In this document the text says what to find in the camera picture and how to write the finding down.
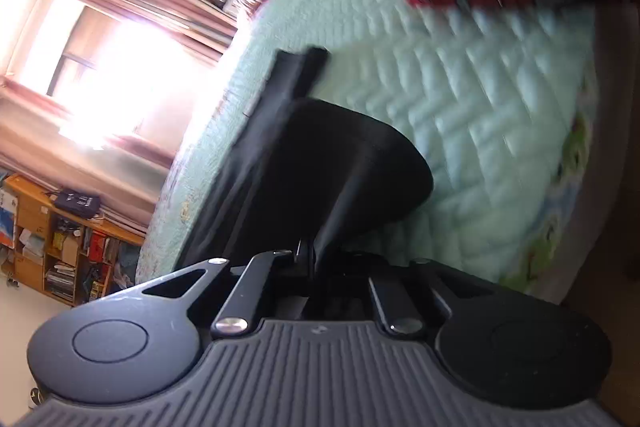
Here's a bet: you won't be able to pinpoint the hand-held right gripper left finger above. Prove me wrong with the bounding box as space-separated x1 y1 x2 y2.
142 250 294 341

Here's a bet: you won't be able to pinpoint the black pants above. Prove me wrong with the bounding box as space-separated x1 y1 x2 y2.
179 47 435 324

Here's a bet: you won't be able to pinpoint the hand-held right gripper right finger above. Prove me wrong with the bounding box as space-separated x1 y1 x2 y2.
368 260 484 336

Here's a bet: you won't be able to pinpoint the navy tote bag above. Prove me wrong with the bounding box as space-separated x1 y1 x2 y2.
53 188 104 221

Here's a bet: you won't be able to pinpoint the wooden bookshelf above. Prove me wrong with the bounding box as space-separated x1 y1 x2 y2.
0 173 149 309

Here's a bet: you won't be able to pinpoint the blue white package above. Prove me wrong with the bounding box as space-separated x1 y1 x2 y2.
0 188 19 251

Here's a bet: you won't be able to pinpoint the green quilted bedspread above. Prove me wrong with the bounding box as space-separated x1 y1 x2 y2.
134 0 602 304

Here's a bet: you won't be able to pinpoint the window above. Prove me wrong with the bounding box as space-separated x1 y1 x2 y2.
6 0 202 154

